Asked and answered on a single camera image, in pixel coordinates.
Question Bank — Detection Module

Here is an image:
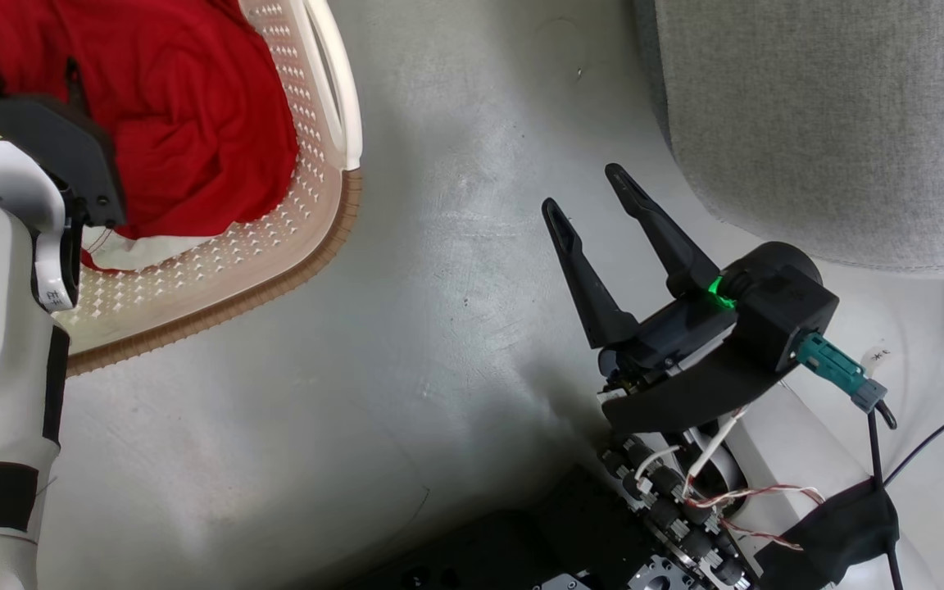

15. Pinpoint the thin black cable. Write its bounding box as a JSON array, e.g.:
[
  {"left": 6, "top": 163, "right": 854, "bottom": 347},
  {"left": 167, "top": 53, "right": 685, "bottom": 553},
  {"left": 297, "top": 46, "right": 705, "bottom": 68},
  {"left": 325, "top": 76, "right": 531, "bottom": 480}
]
[
  {"left": 865, "top": 400, "right": 905, "bottom": 590},
  {"left": 883, "top": 388, "right": 944, "bottom": 487}
]

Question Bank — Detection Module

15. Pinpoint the grey fabric sofa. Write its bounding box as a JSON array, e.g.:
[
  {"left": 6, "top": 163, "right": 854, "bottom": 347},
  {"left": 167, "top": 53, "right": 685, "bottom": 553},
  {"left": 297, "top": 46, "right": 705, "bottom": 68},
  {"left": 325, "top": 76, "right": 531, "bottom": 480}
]
[{"left": 634, "top": 0, "right": 944, "bottom": 276}]

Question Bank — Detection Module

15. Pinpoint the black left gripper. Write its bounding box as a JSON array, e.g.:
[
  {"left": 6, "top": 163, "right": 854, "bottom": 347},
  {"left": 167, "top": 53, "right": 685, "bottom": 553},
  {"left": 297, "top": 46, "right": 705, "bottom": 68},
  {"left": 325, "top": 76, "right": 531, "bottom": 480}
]
[{"left": 0, "top": 23, "right": 127, "bottom": 231}]

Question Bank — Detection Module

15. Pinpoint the white garment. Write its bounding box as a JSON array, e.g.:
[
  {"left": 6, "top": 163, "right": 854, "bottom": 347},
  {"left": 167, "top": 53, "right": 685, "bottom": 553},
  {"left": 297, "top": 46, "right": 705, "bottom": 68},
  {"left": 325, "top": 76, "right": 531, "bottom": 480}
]
[{"left": 81, "top": 227, "right": 223, "bottom": 273}]

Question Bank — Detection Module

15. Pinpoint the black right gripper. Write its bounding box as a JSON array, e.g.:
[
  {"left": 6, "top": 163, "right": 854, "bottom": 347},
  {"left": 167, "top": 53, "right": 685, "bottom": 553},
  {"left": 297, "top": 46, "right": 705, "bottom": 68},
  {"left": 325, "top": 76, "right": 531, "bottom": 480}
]
[{"left": 541, "top": 163, "right": 802, "bottom": 436}]

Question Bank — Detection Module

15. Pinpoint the black fabric arm strap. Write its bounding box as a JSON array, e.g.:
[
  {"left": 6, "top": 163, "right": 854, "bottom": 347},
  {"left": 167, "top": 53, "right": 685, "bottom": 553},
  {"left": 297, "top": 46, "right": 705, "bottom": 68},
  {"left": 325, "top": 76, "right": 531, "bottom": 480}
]
[{"left": 754, "top": 478, "right": 901, "bottom": 590}]

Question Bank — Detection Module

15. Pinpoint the white woven laundry basket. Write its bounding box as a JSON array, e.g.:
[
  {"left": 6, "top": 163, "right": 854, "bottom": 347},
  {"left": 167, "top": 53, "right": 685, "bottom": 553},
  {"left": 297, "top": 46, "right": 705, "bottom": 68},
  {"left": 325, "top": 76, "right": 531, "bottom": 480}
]
[{"left": 52, "top": 0, "right": 364, "bottom": 379}]

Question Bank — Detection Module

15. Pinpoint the red shirt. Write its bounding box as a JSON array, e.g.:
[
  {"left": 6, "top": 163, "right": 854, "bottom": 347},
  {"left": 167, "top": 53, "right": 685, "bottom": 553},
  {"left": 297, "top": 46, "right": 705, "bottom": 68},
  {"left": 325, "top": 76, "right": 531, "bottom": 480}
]
[{"left": 0, "top": 0, "right": 300, "bottom": 272}]

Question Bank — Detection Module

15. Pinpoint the teal cable connector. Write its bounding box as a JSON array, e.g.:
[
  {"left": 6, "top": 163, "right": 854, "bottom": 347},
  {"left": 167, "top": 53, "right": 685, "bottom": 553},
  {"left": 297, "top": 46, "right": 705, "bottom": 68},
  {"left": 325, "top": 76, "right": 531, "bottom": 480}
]
[{"left": 795, "top": 331, "right": 889, "bottom": 413}]

